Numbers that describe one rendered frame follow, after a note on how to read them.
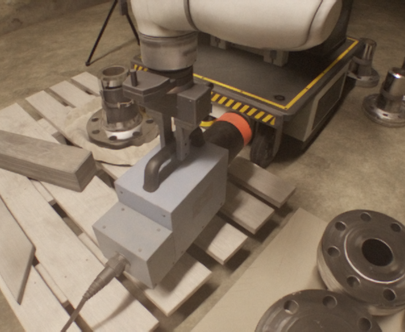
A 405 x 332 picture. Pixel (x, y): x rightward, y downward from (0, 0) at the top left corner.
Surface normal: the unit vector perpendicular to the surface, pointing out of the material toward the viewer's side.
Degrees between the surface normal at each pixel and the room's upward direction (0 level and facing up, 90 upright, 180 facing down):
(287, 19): 88
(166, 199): 0
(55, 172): 90
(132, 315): 0
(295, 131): 90
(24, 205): 0
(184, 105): 90
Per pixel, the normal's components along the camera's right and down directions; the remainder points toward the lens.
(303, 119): -0.62, 0.53
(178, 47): 0.41, 0.61
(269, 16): -0.43, 0.61
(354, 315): 0.00, -0.74
